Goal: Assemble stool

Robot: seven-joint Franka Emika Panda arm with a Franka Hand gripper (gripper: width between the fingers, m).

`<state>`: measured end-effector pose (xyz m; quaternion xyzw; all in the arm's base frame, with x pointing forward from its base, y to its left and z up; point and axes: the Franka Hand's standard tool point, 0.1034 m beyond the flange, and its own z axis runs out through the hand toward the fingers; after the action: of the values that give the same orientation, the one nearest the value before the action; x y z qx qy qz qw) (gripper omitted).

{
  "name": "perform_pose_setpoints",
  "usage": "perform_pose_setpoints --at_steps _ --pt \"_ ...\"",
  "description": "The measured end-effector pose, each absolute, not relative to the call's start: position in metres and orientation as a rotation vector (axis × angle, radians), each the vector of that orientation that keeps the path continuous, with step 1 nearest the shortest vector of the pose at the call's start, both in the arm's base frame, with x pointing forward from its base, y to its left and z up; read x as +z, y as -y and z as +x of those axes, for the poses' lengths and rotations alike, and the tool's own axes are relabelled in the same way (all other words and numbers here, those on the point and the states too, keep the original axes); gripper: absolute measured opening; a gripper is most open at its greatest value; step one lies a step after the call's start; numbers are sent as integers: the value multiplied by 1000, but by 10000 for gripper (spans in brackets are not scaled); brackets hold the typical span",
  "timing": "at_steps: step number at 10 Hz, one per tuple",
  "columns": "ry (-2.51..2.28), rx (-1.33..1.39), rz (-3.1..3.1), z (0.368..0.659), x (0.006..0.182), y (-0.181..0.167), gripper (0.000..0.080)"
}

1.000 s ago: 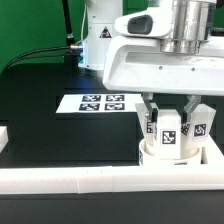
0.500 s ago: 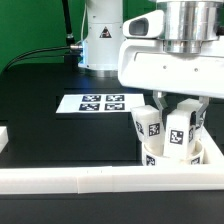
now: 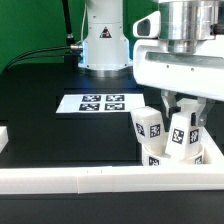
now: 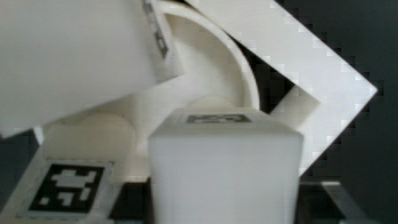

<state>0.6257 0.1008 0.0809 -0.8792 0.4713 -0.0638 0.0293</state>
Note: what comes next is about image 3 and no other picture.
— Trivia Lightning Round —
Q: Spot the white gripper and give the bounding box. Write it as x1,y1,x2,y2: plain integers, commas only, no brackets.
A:
133,36,224,127

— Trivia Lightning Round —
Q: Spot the white round stool seat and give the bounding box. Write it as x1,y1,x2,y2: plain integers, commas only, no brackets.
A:
142,146,204,166

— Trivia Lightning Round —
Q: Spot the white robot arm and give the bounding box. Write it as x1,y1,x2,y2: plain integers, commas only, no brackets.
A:
79,0,224,126

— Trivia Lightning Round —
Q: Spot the white right fence bar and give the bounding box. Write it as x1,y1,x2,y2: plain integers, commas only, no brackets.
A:
201,129,224,165

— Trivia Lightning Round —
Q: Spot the white fence bar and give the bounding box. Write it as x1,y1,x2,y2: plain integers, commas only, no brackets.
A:
0,165,224,195
201,129,224,165

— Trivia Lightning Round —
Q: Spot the white sheet with tags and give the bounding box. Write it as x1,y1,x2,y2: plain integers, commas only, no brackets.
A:
56,93,145,113

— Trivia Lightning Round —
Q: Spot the black vertical pole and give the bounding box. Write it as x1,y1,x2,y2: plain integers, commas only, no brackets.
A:
62,0,75,45

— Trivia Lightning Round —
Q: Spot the white front fence bar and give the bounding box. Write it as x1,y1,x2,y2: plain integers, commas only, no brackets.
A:
0,165,224,195

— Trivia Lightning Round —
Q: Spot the white left fence piece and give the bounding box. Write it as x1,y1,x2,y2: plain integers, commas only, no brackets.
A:
0,126,8,153

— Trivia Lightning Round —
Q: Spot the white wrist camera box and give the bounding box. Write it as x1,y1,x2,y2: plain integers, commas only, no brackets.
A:
133,11,161,39

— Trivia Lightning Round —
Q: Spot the black cable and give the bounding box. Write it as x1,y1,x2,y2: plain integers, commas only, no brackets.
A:
0,44,83,75

